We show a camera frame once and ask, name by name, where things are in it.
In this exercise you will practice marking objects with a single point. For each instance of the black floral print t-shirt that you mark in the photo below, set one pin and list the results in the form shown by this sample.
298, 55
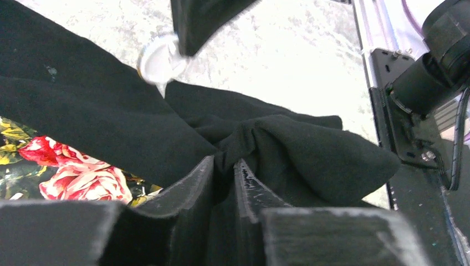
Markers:
77, 124

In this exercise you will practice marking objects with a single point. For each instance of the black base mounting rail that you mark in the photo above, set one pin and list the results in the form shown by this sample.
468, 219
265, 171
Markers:
432, 185

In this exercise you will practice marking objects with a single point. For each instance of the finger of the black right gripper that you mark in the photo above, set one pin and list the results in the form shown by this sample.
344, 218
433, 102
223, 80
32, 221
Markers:
196, 21

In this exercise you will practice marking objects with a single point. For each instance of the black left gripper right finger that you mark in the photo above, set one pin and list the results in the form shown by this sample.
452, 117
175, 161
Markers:
272, 232

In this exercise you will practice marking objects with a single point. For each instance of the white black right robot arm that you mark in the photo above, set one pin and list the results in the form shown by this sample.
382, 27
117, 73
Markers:
435, 78

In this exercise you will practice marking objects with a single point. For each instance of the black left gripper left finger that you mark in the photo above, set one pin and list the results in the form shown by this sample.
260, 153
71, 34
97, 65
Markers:
171, 229

